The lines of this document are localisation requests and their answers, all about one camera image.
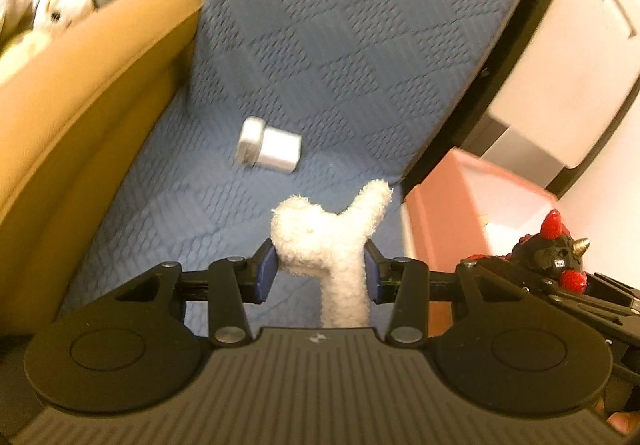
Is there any red black dragon figurine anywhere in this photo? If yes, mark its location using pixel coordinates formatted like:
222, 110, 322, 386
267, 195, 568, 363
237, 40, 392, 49
456, 209, 590, 295

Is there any white fluffy hair claw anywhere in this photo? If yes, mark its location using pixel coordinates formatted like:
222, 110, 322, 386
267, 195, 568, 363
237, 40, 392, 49
270, 179, 393, 328

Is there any white square power adapter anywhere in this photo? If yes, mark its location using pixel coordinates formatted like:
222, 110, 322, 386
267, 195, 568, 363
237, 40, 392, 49
256, 126, 302, 174

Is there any small white charger plug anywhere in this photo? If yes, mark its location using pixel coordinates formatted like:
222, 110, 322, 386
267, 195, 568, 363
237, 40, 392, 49
235, 116, 266, 166

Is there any person's right hand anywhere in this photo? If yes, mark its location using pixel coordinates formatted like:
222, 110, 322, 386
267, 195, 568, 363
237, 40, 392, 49
593, 399, 640, 435

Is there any pink cardboard box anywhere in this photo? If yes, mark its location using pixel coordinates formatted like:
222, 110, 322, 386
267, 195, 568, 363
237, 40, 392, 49
399, 146, 560, 326

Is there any blue textured seat cushion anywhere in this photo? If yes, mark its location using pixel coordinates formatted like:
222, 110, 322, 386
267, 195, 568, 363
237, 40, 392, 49
60, 0, 551, 331

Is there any yellow plush ball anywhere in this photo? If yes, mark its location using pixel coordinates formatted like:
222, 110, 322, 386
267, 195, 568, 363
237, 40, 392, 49
0, 29, 52, 84

